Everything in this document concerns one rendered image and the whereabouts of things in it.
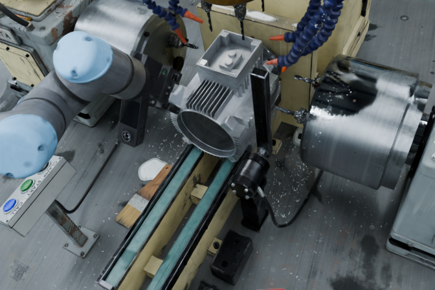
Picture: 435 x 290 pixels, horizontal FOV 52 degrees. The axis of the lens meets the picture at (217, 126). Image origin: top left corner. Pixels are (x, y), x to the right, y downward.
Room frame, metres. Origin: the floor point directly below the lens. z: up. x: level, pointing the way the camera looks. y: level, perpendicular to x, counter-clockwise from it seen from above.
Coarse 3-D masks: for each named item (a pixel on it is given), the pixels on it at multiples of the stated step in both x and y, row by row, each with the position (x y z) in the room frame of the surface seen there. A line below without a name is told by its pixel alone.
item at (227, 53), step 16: (224, 32) 0.78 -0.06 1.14; (208, 48) 0.74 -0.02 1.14; (224, 48) 0.77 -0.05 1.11; (240, 48) 0.76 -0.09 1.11; (256, 48) 0.71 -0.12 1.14; (208, 64) 0.73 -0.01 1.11; (224, 64) 0.70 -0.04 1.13; (240, 64) 0.71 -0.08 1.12; (256, 64) 0.70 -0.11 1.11; (208, 80) 0.69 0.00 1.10; (224, 80) 0.66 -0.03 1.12; (240, 80) 0.65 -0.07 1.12; (240, 96) 0.65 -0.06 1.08
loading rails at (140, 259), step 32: (192, 160) 0.62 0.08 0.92; (160, 192) 0.54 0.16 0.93; (192, 192) 0.57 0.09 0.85; (224, 192) 0.51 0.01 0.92; (160, 224) 0.47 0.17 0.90; (192, 224) 0.45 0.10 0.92; (128, 256) 0.40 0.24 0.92; (192, 256) 0.39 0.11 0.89; (128, 288) 0.36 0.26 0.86; (160, 288) 0.32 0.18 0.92
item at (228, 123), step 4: (268, 60) 0.73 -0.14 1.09; (264, 64) 0.71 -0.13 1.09; (260, 68) 0.72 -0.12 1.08; (264, 68) 0.71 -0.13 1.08; (268, 68) 0.71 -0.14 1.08; (272, 68) 0.71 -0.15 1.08; (184, 100) 0.66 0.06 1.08; (184, 104) 0.65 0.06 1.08; (228, 116) 0.59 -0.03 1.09; (224, 120) 0.58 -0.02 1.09; (228, 120) 0.58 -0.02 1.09; (232, 120) 0.58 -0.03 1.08; (220, 124) 0.58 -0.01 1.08; (224, 124) 0.57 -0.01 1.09; (228, 124) 0.57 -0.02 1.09; (232, 124) 0.57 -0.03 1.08; (224, 128) 0.57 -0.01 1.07; (228, 128) 0.57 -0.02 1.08; (232, 128) 0.56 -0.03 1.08; (184, 140) 0.65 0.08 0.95; (188, 140) 0.65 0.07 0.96; (232, 156) 0.57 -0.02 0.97; (236, 156) 0.57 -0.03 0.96; (232, 160) 0.57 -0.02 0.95; (236, 160) 0.56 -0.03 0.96
